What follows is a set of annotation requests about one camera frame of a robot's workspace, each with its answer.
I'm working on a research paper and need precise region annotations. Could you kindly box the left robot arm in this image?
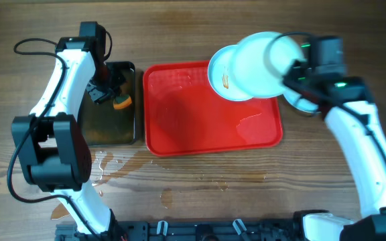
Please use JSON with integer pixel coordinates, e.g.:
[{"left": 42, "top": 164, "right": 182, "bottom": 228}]
[{"left": 7, "top": 32, "right": 133, "bottom": 240}]

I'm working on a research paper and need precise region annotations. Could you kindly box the red plastic tray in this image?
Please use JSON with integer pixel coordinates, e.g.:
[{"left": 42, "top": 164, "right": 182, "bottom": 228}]
[{"left": 143, "top": 61, "right": 283, "bottom": 157}]

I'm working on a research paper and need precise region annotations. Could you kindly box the black water tray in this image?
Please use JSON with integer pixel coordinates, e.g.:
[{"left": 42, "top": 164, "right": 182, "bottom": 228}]
[{"left": 78, "top": 62, "right": 137, "bottom": 146}]

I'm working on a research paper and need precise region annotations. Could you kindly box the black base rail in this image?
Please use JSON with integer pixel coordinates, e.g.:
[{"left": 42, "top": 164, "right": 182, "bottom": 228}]
[{"left": 54, "top": 219, "right": 301, "bottom": 241}]

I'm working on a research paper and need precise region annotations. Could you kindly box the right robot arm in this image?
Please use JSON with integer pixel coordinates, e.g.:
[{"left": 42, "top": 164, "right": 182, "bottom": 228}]
[{"left": 282, "top": 60, "right": 386, "bottom": 240}]

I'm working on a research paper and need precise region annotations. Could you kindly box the green orange sponge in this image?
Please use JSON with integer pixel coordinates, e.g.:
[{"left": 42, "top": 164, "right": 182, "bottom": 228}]
[{"left": 113, "top": 94, "right": 133, "bottom": 110}]

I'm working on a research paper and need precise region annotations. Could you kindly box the white plate with long stain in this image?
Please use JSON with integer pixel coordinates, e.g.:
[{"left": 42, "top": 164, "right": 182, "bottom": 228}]
[{"left": 283, "top": 89, "right": 318, "bottom": 113}]

